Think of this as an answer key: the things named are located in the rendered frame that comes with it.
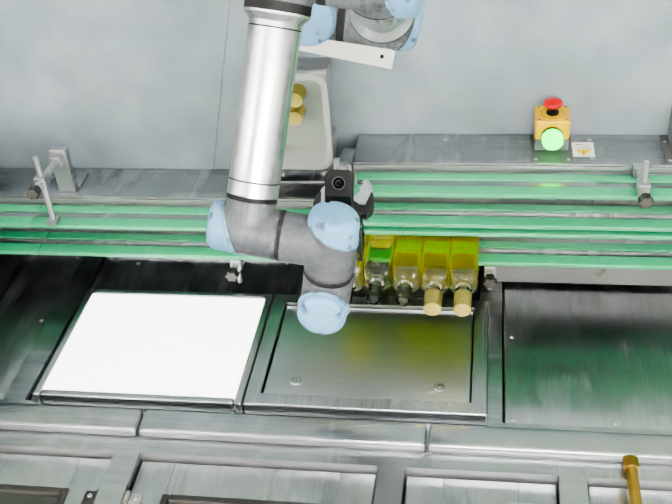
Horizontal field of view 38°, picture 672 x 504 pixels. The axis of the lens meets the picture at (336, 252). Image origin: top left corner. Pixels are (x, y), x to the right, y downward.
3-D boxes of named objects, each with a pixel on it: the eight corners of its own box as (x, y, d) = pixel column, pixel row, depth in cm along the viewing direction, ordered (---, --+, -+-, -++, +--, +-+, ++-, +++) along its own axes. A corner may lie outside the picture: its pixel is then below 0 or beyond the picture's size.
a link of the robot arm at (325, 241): (280, 220, 137) (275, 280, 144) (359, 232, 137) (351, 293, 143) (290, 189, 144) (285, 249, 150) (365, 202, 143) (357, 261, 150)
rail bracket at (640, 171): (627, 172, 198) (634, 209, 187) (631, 140, 194) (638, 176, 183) (648, 172, 197) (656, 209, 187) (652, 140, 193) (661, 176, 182)
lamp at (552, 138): (540, 145, 203) (540, 153, 200) (541, 126, 200) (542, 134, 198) (562, 146, 202) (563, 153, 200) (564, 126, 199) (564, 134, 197)
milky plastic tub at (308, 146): (262, 149, 221) (254, 169, 214) (250, 57, 208) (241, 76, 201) (338, 150, 218) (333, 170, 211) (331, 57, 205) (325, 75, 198)
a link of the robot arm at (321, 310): (350, 300, 142) (343, 343, 147) (358, 255, 151) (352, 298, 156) (296, 291, 142) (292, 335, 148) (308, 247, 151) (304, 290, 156)
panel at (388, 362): (91, 298, 224) (34, 404, 197) (88, 287, 222) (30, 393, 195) (488, 310, 211) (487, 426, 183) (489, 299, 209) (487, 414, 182)
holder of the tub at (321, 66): (266, 168, 224) (259, 186, 218) (251, 57, 208) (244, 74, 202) (340, 169, 222) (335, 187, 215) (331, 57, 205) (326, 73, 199)
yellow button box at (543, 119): (533, 133, 210) (534, 150, 204) (534, 102, 205) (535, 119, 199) (566, 133, 209) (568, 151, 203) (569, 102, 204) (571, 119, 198)
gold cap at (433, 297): (424, 301, 194) (423, 316, 190) (424, 287, 192) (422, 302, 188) (442, 302, 193) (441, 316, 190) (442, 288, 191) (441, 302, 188)
